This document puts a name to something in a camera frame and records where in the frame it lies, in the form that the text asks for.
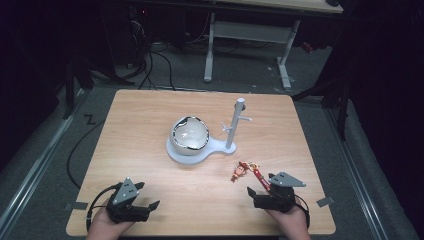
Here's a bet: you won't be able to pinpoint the black floor cable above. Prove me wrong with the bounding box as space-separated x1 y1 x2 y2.
66 113 106 189

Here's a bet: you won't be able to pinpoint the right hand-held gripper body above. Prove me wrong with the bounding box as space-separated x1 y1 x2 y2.
253 171 307 214

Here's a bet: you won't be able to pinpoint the toy figure keychain red strap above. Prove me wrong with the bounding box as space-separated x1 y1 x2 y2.
230 161 272 194

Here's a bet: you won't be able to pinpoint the white stand with peg post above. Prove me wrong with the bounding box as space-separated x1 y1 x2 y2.
165 97 253 166

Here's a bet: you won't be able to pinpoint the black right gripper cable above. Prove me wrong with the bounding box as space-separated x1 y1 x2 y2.
294 194 312 229

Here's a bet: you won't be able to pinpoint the grey tape piece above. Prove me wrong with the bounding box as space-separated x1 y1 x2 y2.
316 196 336 208
64 201 89 211

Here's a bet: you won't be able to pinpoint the person's right hand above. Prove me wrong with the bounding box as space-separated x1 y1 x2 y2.
266 203 312 240

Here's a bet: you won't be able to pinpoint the white-framed desk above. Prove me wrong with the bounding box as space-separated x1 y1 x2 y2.
203 0 344 90

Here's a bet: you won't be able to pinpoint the white cracked egg-shaped bowl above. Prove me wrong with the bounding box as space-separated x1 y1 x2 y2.
169 115 211 157

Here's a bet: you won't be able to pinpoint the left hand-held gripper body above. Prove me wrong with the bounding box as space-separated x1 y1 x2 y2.
105 177 151 225

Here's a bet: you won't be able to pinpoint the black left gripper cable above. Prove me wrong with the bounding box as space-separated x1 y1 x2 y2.
85 184 121 232

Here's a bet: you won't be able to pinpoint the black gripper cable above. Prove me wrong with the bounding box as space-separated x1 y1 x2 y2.
85 184 121 232
294 194 312 229

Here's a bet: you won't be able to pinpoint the metal floor rail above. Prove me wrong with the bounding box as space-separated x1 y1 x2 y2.
0 89 88 232
325 107 389 240

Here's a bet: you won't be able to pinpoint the black stand legs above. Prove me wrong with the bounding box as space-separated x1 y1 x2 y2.
292 74 352 142
62 56 135 120

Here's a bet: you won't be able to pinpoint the bundle of black cables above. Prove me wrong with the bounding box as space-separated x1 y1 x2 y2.
137 43 177 92

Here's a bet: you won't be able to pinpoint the dark computer tower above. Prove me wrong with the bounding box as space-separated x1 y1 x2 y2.
127 5 152 68

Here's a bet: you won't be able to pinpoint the person's left hand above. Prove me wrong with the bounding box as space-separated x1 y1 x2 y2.
85 199 134 240

